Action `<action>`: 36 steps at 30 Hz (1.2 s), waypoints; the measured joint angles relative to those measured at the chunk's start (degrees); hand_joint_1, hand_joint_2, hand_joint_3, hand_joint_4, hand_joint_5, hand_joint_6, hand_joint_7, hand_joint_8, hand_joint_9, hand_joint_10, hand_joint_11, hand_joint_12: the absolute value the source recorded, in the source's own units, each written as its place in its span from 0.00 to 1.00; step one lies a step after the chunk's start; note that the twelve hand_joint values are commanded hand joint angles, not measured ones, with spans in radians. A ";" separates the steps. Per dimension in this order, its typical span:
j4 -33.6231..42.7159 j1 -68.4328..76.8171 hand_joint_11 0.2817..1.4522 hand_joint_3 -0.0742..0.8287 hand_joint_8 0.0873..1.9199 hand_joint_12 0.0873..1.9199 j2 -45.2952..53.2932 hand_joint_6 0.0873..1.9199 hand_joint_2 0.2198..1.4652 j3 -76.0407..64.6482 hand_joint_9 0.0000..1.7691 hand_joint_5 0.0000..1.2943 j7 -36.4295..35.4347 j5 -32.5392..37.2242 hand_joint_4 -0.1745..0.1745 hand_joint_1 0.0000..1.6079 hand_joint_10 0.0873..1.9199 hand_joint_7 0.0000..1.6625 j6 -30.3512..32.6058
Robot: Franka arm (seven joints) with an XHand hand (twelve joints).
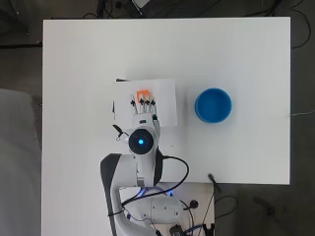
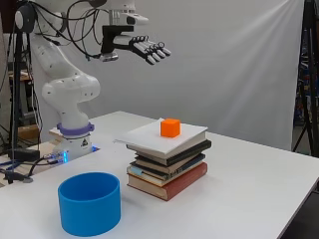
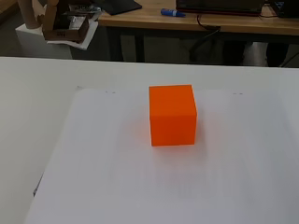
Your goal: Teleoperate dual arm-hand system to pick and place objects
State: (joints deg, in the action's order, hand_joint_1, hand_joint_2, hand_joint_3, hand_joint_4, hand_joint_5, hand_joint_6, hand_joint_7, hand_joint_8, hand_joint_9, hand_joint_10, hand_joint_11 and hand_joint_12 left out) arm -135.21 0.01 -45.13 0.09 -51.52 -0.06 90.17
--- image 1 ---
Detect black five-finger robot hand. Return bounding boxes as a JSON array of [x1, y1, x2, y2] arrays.
[[112, 92, 161, 143]]

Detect orange cube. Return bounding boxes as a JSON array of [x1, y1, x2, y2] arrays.
[[136, 88, 156, 106]]

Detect white cover book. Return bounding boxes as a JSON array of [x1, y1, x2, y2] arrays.
[[112, 78, 179, 129]]

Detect blue round tub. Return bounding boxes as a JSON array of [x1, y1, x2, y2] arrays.
[[194, 87, 234, 125]]

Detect black round plug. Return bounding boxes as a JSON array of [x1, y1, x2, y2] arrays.
[[182, 199, 200, 211]]

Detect black camera stand pole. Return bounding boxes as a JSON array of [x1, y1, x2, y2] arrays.
[[207, 172, 222, 195]]

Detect white thin cable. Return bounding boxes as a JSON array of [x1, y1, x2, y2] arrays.
[[289, 109, 315, 117]]

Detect black floor cable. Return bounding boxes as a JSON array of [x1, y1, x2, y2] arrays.
[[289, 8, 312, 50]]

